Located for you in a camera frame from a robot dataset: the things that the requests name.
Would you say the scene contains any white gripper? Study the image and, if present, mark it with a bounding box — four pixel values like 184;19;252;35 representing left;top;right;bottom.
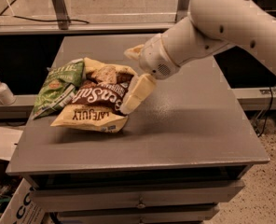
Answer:
120;34;180;115

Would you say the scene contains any brown sea salt chip bag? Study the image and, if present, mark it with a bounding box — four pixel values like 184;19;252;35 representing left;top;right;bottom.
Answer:
51;58;138;133

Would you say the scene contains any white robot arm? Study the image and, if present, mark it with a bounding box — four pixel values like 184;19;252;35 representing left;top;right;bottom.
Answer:
120;0;276;115

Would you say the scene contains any green jalapeno chip bag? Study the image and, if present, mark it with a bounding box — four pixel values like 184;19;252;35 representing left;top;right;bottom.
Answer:
32;59;84;119

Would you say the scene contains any grey drawer cabinet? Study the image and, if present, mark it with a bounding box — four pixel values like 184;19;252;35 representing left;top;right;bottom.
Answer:
6;32;271;224

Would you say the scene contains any white pump dispenser bottle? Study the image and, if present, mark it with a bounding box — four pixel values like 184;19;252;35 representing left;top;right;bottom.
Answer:
0;81;16;105

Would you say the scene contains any brown cardboard box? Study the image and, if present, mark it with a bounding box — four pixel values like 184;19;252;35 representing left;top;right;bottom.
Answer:
0;127;22;184

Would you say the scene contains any lower grey drawer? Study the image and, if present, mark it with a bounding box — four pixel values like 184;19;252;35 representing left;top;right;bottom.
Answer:
58;204;219;224

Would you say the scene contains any grey drawer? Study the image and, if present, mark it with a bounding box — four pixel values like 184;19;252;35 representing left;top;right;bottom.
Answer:
31;180;244;212
58;204;219;224

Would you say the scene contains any upper grey drawer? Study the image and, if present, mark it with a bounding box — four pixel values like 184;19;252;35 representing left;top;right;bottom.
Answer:
31;180;244;212

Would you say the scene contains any white cardboard box with letters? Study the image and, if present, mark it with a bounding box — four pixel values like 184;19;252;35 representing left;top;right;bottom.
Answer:
0;179;45;224

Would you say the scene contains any metal railing frame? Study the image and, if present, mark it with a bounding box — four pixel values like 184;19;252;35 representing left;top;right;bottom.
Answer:
0;0;190;35

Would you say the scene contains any black cable on floor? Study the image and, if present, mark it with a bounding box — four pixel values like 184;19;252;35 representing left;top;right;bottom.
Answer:
0;0;90;25

